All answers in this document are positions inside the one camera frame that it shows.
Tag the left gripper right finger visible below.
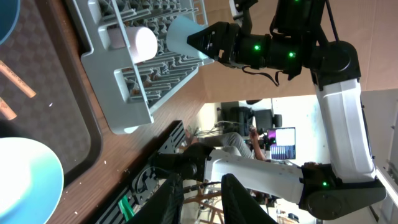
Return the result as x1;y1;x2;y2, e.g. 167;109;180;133
221;174;277;224

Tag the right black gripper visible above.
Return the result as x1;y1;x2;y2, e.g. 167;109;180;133
187;22;271;68

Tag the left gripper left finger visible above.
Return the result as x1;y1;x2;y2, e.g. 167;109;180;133
127;174;184;224

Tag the light blue cup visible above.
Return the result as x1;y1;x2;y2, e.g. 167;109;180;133
166;16;208;59

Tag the pink cup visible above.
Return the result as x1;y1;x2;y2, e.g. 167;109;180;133
108;26;158;63

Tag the light blue bowl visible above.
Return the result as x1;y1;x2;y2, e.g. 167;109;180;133
1;137;64;223

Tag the wooden chopstick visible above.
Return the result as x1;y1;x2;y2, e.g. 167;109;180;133
0;98;17;120
1;61;36;98

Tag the dark blue plate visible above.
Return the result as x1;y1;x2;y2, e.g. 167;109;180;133
0;0;21;44

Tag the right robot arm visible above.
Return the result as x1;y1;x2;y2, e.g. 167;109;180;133
155;0;386;223

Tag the grey dishwasher rack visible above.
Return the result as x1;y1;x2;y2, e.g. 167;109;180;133
67;0;212;134

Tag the seated person in background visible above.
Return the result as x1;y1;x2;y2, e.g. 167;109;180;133
185;128;270;162

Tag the computer monitor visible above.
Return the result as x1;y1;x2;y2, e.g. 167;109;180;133
268;127;296;160

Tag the black office chair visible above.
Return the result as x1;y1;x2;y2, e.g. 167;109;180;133
216;100;282;136

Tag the brown serving tray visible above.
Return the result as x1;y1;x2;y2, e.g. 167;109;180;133
1;0;102;186

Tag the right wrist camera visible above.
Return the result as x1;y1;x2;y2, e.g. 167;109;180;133
229;0;258;20

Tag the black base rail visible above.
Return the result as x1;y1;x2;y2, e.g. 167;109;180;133
85;120;185;224

